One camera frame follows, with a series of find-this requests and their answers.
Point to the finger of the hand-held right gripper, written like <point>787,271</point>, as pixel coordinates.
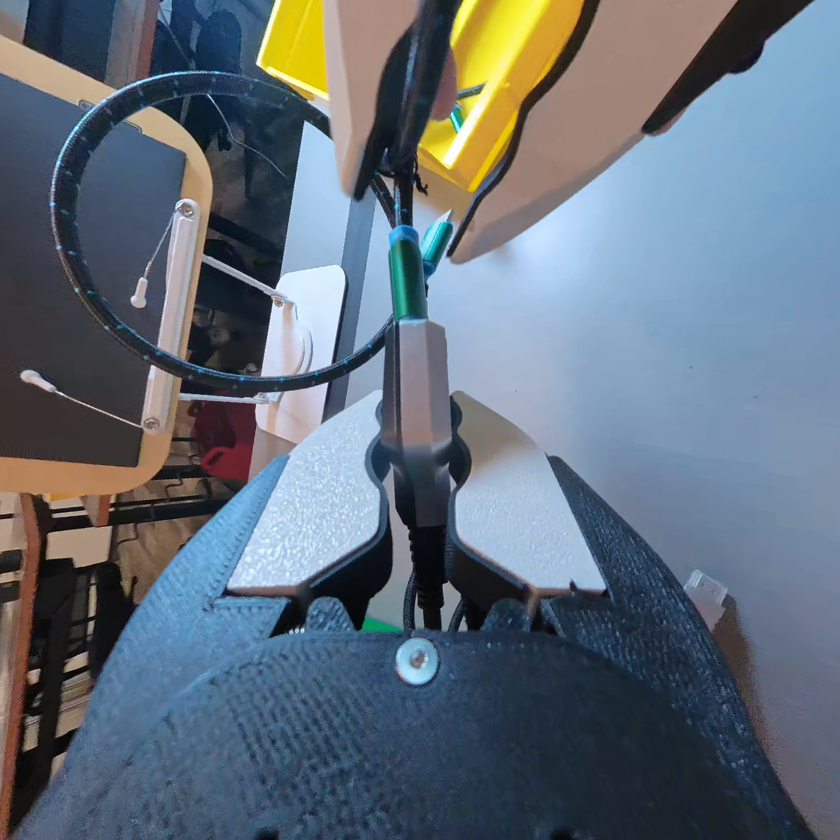
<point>361,79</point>
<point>617,92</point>

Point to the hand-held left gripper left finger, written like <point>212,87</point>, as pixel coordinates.
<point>309,519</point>

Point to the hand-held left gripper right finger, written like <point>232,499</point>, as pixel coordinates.
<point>519,519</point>

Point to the yellow plastic bin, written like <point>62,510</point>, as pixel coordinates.
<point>525,53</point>

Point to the grey hdmi hub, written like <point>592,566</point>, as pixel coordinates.
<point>418,394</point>

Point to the green plastic bin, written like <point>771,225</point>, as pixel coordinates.
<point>381,626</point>

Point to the white metal base plate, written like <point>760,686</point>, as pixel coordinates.
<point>309,341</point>

